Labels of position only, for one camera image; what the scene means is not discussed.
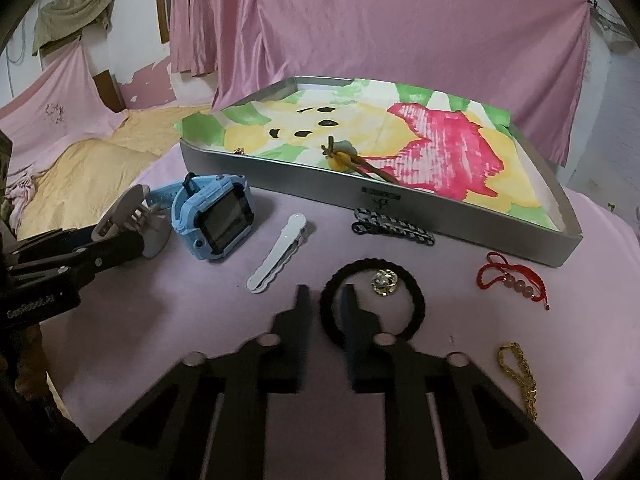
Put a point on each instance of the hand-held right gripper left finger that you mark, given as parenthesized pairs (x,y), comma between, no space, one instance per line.
(302,325)

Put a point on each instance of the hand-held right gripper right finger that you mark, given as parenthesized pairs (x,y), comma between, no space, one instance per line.
(348,340)

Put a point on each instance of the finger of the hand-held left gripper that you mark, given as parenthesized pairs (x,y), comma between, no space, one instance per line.
(110,252)
(45,242)

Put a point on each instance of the beige hair claw clip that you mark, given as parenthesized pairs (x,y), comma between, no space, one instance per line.
(117,210)

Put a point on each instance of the blue smartwatch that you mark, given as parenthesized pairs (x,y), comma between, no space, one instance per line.
(222,220)

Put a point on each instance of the grey metal tray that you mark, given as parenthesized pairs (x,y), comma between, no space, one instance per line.
(300,180)

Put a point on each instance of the white scalloped hair clip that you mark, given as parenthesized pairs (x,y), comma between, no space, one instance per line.
(277,255)

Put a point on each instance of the yellow quilted blanket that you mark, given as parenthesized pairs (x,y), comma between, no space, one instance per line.
(85,175)

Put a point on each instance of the pink tablecloth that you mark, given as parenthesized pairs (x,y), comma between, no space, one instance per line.
(175,310)

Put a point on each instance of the pink draped cloth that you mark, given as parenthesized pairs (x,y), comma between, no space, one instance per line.
(65,95)

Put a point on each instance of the brown wooden headboard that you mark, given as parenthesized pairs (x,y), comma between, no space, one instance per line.
(109,91)

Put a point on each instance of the floral painted cloth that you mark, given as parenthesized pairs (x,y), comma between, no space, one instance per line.
(440,145)

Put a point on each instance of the olive green hanging cloth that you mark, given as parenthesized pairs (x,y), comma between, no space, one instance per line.
(70,15)

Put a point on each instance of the pink satin curtain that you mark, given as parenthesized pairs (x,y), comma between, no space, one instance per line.
(375,25)

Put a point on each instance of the brown wooden frame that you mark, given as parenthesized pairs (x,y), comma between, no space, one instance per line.
(162,5)

